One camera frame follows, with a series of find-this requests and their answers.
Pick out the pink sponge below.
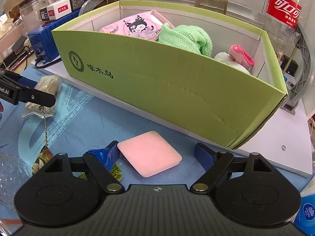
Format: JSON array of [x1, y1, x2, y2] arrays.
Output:
[[117, 130, 183, 178]]

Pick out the black power adapter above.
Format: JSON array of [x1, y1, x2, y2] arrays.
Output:
[[281, 55, 298, 75]]

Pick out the tall clear plastic jar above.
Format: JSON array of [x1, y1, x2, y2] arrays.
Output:
[[18, 0, 50, 33]]

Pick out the black power supply cable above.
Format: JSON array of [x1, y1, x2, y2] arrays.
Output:
[[34, 54, 62, 69]]

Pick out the keychain with chain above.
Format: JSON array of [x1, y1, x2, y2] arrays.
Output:
[[31, 104, 55, 176]]

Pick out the small black and white boxes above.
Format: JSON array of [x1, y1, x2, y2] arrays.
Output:
[[47, 0, 101, 20]]

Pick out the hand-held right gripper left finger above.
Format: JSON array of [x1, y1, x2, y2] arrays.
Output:
[[34, 141, 125, 194]]

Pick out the small black white box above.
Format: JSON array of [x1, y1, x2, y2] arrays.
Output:
[[40, 7, 51, 22]]

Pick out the cotton swab bag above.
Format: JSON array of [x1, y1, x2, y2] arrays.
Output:
[[22, 75, 62, 119]]

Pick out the red label cola bottle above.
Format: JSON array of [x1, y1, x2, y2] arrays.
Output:
[[264, 0, 310, 62]]

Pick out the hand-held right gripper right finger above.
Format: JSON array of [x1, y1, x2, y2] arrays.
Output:
[[190, 143, 280, 194]]

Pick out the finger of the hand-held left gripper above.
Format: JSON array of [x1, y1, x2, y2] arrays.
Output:
[[0, 69, 38, 89], [0, 84, 57, 108]]

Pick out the pink printed wipes pack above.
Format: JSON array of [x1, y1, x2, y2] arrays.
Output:
[[100, 9, 176, 40]]

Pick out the green cardboard box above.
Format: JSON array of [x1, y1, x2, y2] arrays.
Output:
[[51, 0, 289, 150]]

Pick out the green knitted towel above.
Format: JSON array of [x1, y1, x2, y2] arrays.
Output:
[[157, 23, 213, 57]]

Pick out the clear textured glass mug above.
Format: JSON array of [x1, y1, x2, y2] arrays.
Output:
[[0, 152, 33, 210]]

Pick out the blue tissue pack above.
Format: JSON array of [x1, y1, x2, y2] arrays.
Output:
[[293, 182, 315, 236]]

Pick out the blue power supply box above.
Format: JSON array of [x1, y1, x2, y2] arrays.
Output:
[[28, 10, 83, 64]]

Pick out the white fluffy cloth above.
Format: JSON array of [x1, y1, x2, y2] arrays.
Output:
[[214, 52, 251, 75]]

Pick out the pink knitted sock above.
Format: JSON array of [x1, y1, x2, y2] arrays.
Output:
[[229, 45, 255, 67]]

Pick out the blue printed tablecloth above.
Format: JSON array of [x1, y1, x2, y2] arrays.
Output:
[[0, 64, 308, 227]]

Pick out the green tinsel tassel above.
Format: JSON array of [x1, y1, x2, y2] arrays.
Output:
[[77, 162, 121, 181]]

